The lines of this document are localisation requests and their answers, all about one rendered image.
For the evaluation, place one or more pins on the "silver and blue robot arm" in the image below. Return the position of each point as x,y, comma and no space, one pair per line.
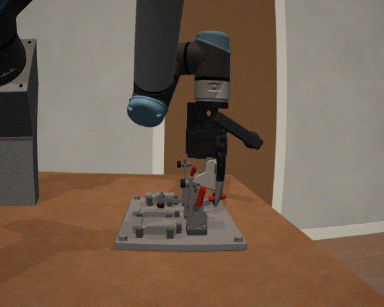
159,60

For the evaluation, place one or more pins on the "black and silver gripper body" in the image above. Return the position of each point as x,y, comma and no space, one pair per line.
206,139

